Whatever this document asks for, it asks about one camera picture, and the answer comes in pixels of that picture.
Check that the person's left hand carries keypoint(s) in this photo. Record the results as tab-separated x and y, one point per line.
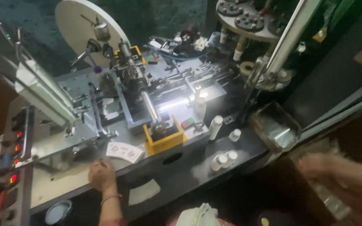
103	177

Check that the person's right hand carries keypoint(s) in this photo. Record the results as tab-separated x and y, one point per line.
328	174

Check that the person's left fingers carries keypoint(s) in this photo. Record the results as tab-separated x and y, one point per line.
98	163

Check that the stack of printed paper blanks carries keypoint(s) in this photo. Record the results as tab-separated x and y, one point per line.
124	152

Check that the thin metal bangle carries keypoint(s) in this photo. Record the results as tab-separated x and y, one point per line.
110	198

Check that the white paper piece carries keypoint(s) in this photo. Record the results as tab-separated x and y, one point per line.
144	192

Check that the round white tin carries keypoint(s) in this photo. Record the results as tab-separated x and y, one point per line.
58	212

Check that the control panel with red displays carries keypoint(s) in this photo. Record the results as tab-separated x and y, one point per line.
9	171

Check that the steel paper cup forming machine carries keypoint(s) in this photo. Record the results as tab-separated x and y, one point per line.
156	94

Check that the white slanted paper blank feeder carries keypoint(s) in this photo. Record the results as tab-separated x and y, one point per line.
42	91

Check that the red and green push button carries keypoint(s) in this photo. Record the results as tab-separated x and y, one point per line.
152	59
187	123

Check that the crumpled white cloth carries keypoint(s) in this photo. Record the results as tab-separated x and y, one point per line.
197	216

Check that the lit white plastic bottle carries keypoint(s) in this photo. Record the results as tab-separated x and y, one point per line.
200	106

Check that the short white plastic bottle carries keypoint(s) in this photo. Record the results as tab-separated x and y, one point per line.
234	135
231	157
218	162

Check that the tall white plastic bottle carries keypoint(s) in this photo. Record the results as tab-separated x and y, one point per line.
215	127

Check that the large white round disc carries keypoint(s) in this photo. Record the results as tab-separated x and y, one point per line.
83	29

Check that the shiny metal tray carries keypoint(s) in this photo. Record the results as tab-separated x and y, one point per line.
275	129

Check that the dark round cap with gold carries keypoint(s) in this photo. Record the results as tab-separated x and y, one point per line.
270	219

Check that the round turret table with moulds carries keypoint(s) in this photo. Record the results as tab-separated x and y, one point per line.
247	20

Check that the clear plastic sleeve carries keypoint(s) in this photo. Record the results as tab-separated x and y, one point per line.
331	201

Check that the yellow metal bracket box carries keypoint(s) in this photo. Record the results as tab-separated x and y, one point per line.
165	141

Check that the small yellow metal bracket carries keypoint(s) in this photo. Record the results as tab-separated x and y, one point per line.
135	51

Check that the long white slanted rail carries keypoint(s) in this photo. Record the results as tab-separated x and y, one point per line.
289	37

